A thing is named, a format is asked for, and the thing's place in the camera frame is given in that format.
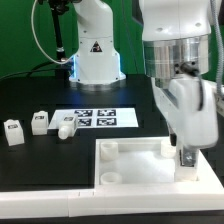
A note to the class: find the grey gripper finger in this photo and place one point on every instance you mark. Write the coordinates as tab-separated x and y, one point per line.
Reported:
188	158
173	137

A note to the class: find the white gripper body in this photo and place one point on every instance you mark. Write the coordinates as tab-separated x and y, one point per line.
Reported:
179	104

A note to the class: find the white square tabletop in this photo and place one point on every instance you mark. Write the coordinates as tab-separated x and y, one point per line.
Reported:
130	166

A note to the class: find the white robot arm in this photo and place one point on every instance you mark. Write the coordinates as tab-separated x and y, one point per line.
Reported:
175	42

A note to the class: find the white L-shaped fence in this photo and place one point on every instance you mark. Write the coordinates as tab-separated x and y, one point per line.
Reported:
207	195

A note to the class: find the white sheet with markers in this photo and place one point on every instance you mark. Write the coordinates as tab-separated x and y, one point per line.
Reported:
98	117

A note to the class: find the black camera stand pole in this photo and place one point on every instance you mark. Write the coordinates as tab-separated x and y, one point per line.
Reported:
58	8

